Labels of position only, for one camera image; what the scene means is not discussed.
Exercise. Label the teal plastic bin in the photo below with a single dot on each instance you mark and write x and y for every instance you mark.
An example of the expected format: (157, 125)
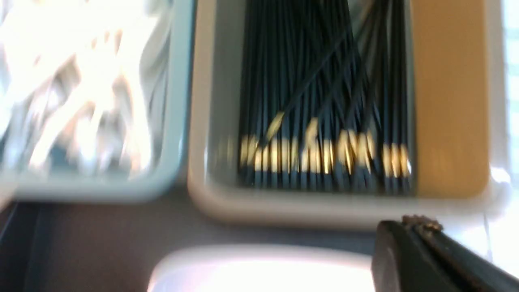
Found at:
(117, 188)

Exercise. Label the brown plastic bin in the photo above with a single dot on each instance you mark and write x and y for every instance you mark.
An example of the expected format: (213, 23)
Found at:
(452, 113)

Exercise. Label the bundle of black chopsticks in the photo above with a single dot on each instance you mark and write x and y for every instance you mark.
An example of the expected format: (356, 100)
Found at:
(325, 99)

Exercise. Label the black serving tray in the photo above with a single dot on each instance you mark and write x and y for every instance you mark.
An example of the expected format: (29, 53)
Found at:
(49, 247)

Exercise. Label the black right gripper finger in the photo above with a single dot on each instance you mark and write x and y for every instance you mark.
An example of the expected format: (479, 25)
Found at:
(415, 255)

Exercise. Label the white square rice plate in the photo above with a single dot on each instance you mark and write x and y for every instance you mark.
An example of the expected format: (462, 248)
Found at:
(262, 268)

